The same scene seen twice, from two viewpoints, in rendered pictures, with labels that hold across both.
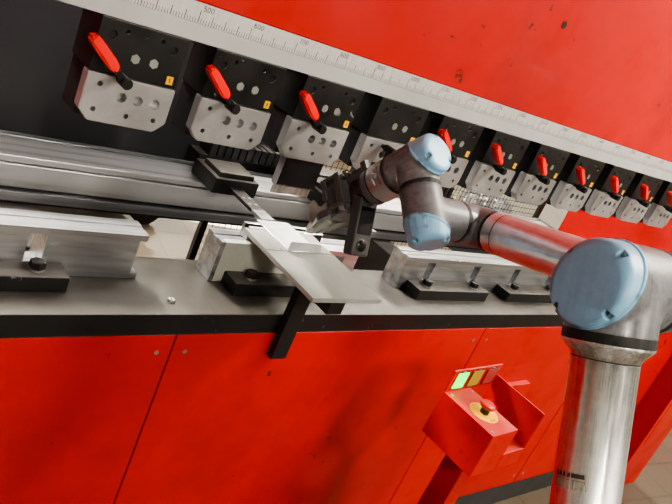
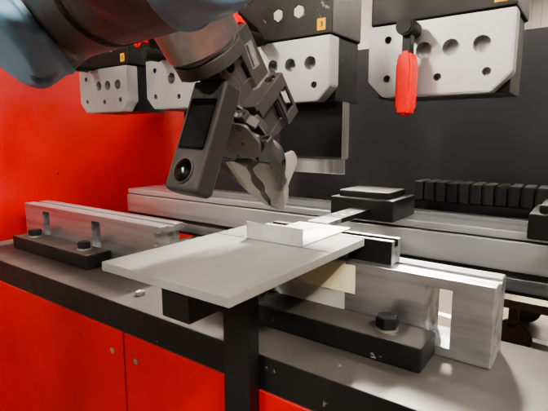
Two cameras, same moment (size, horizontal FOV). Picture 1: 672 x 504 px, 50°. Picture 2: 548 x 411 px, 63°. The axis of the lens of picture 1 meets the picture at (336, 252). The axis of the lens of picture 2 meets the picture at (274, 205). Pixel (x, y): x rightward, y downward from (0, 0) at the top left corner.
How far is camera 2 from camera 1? 1.44 m
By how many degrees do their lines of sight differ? 79
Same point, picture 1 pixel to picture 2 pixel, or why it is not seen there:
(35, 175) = (205, 210)
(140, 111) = (111, 94)
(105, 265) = not seen: hidden behind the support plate
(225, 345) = (174, 373)
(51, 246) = (103, 234)
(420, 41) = not seen: outside the picture
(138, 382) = (109, 386)
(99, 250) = (130, 240)
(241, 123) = not seen: hidden behind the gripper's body
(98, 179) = (246, 212)
